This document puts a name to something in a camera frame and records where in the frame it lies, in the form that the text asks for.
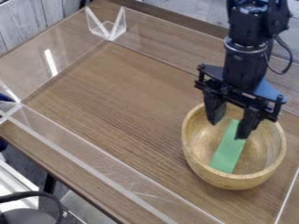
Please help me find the black chair armrest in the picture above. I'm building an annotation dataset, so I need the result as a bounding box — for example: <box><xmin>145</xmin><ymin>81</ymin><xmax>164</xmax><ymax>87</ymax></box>
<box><xmin>0</xmin><ymin>191</ymin><xmax>62</xmax><ymax>224</ymax></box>

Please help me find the blue object at left edge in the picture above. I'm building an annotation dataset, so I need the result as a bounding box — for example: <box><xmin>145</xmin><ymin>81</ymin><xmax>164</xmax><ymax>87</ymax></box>
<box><xmin>0</xmin><ymin>93</ymin><xmax>14</xmax><ymax>102</ymax></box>

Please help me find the clear acrylic tray wall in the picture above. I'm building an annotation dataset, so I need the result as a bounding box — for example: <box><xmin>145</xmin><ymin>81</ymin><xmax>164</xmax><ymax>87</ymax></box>
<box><xmin>0</xmin><ymin>3</ymin><xmax>299</xmax><ymax>224</ymax></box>

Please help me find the clear acrylic corner bracket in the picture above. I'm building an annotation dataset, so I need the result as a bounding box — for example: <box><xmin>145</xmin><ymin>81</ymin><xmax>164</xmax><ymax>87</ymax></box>
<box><xmin>84</xmin><ymin>7</ymin><xmax>126</xmax><ymax>41</ymax></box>

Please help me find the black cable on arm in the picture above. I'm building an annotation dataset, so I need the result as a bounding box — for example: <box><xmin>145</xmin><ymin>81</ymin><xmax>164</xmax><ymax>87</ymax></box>
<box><xmin>264</xmin><ymin>34</ymin><xmax>294</xmax><ymax>75</ymax></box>

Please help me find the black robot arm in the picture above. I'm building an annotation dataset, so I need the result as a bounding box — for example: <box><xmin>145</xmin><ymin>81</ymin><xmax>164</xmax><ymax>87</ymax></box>
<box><xmin>194</xmin><ymin>0</ymin><xmax>292</xmax><ymax>139</ymax></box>

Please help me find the black table leg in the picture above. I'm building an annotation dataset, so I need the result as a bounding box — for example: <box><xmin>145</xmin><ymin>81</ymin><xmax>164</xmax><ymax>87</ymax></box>
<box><xmin>42</xmin><ymin>174</ymin><xmax>56</xmax><ymax>194</ymax></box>

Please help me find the green rectangular block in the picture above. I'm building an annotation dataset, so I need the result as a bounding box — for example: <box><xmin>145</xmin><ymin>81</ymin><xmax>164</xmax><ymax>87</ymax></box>
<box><xmin>209</xmin><ymin>119</ymin><xmax>245</xmax><ymax>173</ymax></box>

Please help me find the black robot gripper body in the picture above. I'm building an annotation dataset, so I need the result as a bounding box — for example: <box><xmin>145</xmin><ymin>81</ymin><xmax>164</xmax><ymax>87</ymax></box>
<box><xmin>194</xmin><ymin>38</ymin><xmax>285</xmax><ymax>122</ymax></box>

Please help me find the light wooden bowl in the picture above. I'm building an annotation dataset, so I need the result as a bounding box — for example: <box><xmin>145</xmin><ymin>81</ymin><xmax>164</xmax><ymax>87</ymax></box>
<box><xmin>181</xmin><ymin>104</ymin><xmax>285</xmax><ymax>191</ymax></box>

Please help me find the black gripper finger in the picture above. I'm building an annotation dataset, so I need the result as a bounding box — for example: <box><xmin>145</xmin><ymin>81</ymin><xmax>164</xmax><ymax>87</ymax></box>
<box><xmin>204</xmin><ymin>91</ymin><xmax>226</xmax><ymax>125</ymax></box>
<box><xmin>234</xmin><ymin>107</ymin><xmax>260</xmax><ymax>139</ymax></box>

